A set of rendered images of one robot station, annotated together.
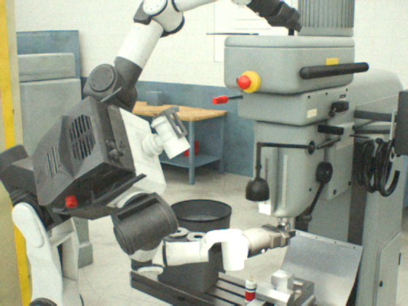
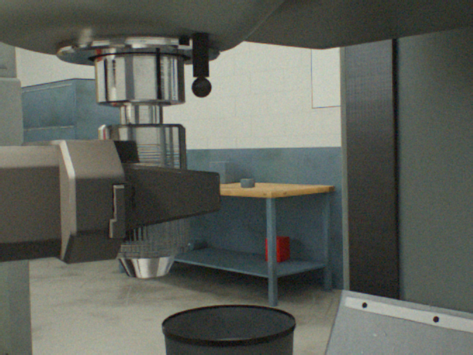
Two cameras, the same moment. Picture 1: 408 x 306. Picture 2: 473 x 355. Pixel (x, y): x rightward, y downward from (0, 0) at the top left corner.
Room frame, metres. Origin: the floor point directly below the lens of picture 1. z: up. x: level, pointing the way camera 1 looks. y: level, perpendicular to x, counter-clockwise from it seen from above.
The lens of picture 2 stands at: (1.26, -0.38, 1.26)
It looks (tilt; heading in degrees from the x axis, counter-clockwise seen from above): 3 degrees down; 9
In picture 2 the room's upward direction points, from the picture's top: 2 degrees counter-clockwise
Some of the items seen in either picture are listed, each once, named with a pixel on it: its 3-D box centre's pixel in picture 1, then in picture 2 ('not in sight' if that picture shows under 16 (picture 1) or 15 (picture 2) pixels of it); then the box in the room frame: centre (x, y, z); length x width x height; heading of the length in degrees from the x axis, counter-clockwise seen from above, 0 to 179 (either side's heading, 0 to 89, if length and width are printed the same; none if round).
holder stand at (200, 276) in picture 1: (187, 257); not in sight; (1.84, 0.05, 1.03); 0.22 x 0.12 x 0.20; 58
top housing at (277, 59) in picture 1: (292, 61); not in sight; (1.62, -0.29, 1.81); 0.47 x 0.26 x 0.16; 141
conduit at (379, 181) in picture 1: (371, 165); not in sight; (1.70, -0.60, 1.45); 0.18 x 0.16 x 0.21; 141
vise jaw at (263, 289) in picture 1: (275, 293); not in sight; (1.56, -0.25, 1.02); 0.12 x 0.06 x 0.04; 53
